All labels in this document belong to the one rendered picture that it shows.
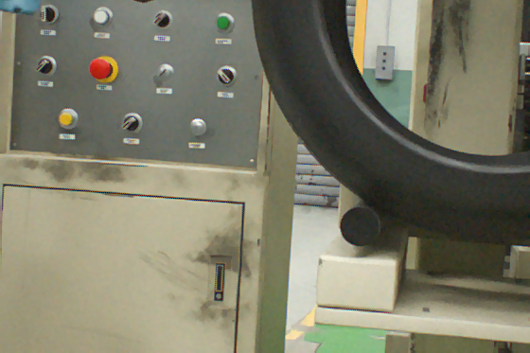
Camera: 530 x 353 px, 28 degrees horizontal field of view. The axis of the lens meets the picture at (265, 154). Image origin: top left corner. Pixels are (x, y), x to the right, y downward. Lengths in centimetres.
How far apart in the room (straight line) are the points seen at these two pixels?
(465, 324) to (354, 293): 13
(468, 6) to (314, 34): 43
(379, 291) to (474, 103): 44
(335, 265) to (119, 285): 89
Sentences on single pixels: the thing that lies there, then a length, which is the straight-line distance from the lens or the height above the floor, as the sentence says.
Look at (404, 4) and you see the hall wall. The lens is 1044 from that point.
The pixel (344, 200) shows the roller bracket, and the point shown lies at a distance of 155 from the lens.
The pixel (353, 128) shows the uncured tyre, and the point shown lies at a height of 101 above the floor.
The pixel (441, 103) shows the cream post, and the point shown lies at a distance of 156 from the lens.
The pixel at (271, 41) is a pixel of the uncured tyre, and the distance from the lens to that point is 121.
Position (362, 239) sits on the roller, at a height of 89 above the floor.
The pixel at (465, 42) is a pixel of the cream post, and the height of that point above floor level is 114.
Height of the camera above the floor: 104
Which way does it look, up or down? 3 degrees down
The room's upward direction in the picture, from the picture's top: 3 degrees clockwise
